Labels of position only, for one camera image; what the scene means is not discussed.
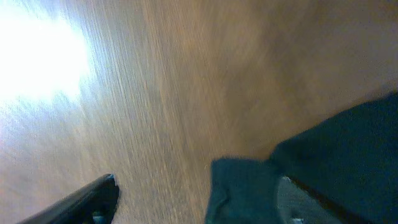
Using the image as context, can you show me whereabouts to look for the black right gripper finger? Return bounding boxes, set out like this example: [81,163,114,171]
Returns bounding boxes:
[21,174,119,224]

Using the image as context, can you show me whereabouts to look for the dark green t-shirt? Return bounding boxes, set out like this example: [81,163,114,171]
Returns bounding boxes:
[205,93,397,223]

